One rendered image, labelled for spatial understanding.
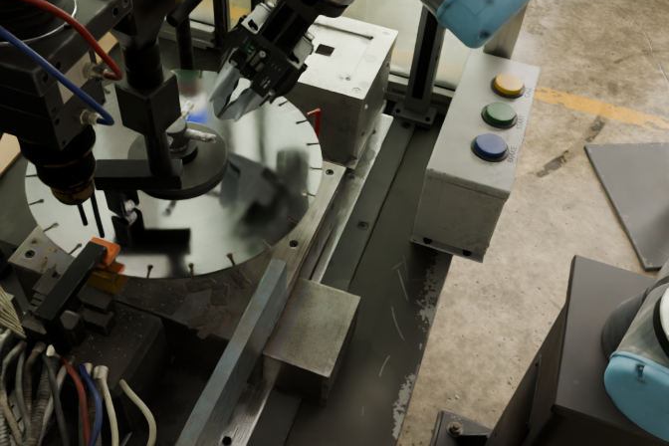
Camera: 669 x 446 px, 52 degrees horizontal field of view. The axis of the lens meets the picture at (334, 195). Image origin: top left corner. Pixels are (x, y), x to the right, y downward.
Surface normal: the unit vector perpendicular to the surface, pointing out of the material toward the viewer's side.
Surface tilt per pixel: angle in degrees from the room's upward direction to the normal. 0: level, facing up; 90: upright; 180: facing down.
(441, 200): 90
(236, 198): 0
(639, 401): 98
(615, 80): 0
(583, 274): 0
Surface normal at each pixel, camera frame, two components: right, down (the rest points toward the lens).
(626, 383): -0.63, 0.63
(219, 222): 0.07, -0.67
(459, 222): -0.33, 0.69
